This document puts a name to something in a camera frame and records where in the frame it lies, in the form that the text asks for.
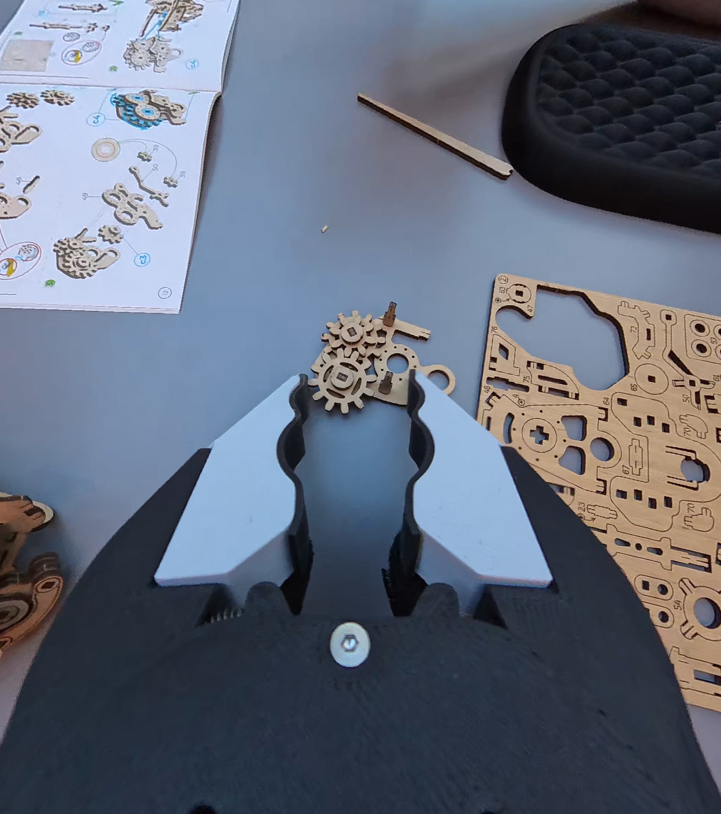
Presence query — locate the black wrist rest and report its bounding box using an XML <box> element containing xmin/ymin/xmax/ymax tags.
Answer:
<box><xmin>501</xmin><ymin>22</ymin><xmax>721</xmax><ymax>241</ymax></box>

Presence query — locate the wooden gear assembly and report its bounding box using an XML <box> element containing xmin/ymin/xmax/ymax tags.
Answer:
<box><xmin>308</xmin><ymin>302</ymin><xmax>457</xmax><ymax>415</ymax></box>

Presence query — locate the wooden laser-cut parts sheet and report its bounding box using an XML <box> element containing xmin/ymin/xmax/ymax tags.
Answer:
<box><xmin>478</xmin><ymin>273</ymin><xmax>721</xmax><ymax>726</ymax></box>

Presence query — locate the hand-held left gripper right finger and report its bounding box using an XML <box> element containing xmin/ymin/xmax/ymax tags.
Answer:
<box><xmin>381</xmin><ymin>371</ymin><xmax>554</xmax><ymax>616</ymax></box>

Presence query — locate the thin wooden stick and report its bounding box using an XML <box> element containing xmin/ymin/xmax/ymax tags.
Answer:
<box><xmin>357</xmin><ymin>93</ymin><xmax>515</xmax><ymax>181</ymax></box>

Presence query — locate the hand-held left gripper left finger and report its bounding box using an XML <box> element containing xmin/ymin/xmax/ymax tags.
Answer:
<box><xmin>154</xmin><ymin>374</ymin><xmax>310</xmax><ymax>616</ymax></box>

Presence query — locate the person's right forearm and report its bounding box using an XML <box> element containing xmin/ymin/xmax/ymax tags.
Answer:
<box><xmin>637</xmin><ymin>0</ymin><xmax>721</xmax><ymax>21</ymax></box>

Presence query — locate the white instruction booklet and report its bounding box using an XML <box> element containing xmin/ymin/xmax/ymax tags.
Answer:
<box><xmin>0</xmin><ymin>0</ymin><xmax>242</xmax><ymax>314</ymax></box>

